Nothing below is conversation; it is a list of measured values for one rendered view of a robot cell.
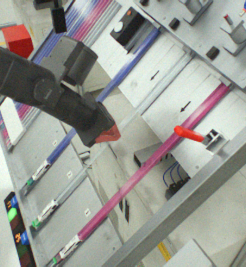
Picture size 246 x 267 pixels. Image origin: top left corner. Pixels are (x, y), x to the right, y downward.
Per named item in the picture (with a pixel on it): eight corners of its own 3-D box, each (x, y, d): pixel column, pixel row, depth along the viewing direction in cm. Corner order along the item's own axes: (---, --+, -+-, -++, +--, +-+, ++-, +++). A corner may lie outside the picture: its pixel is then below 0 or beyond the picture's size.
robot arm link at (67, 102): (22, 99, 51) (39, 109, 48) (43, 64, 52) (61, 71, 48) (53, 116, 57) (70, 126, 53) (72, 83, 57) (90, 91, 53)
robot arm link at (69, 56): (-9, 74, 46) (29, 96, 42) (30, 8, 46) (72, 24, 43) (40, 102, 57) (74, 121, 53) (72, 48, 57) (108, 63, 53)
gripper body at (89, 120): (93, 94, 62) (67, 75, 57) (115, 125, 56) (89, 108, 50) (72, 117, 63) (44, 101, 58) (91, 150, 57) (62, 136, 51)
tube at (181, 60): (38, 227, 73) (34, 226, 72) (36, 222, 74) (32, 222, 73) (189, 58, 59) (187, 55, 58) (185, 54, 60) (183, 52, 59)
